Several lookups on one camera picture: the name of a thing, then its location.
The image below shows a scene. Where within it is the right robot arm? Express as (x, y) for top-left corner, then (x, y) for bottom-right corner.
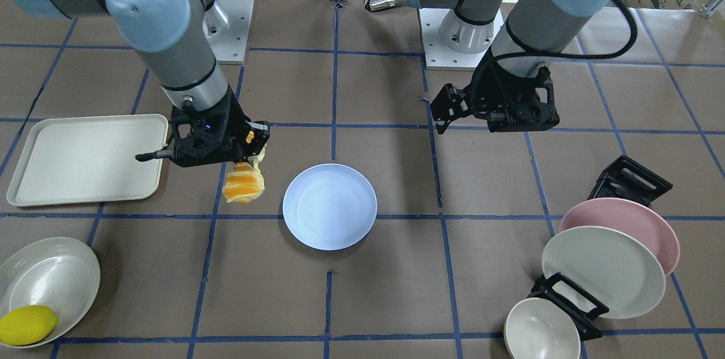
(14, 0), (270, 167)

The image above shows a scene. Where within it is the cream rectangular tray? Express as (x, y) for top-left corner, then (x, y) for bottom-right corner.
(7, 114), (168, 207)

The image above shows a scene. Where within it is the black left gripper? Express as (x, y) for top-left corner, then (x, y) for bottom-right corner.
(430, 63), (560, 134)

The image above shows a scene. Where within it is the black dish rack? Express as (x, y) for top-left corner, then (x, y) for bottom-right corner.
(530, 155), (672, 341)

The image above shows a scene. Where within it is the blue plate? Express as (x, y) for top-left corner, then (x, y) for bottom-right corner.
(282, 164), (378, 251)

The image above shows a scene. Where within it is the orange yellow toy bread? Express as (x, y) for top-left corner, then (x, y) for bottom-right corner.
(222, 144), (266, 204)

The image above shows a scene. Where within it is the cream plate in rack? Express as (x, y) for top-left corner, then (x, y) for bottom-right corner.
(541, 226), (666, 319)

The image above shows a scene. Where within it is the cream bowl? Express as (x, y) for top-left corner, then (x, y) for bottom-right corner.
(504, 298), (581, 358)

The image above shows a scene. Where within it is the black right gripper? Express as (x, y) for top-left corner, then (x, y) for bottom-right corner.
(135, 88), (270, 167)

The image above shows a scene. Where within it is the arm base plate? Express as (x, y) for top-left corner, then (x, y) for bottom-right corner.
(419, 8), (504, 71)
(203, 0), (254, 65)

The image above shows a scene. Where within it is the cream round plate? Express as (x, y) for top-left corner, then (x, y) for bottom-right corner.
(1, 236), (100, 349)

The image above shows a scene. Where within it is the pink plate in rack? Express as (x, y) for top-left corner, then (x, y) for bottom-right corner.
(558, 198), (680, 276)

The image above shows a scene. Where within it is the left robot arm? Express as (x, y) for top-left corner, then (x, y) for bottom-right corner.
(406, 0), (638, 134)

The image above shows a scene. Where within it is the yellow toy lemon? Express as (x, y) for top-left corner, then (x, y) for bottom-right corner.
(1, 305), (58, 346)

